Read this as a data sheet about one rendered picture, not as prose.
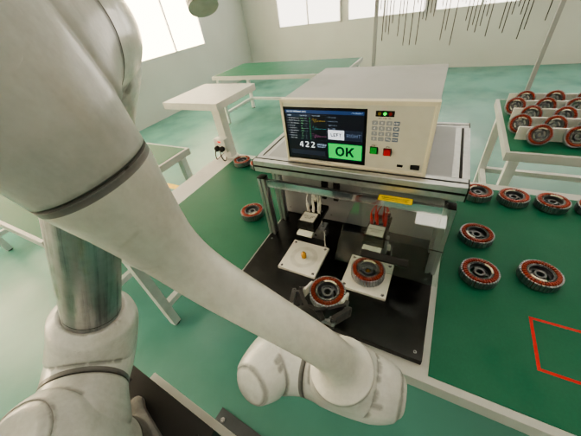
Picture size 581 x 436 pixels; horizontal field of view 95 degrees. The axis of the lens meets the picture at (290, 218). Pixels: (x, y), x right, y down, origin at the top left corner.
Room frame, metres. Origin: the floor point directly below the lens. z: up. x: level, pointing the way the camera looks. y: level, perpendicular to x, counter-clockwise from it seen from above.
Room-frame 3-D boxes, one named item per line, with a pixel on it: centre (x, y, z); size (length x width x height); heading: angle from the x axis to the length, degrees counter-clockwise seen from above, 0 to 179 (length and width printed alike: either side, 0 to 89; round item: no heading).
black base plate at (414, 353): (0.64, -0.14, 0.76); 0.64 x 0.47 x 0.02; 58
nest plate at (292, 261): (0.70, -0.03, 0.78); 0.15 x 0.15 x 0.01; 58
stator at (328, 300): (0.49, -0.08, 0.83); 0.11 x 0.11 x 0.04
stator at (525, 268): (0.47, -0.76, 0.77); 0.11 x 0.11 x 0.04
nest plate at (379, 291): (0.57, -0.23, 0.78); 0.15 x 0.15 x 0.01; 58
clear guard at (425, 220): (0.54, -0.29, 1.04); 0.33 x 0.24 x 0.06; 148
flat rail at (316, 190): (0.72, -0.18, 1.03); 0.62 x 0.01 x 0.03; 58
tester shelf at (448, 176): (0.90, -0.30, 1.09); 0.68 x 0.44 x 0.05; 58
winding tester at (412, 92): (0.90, -0.31, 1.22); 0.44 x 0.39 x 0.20; 58
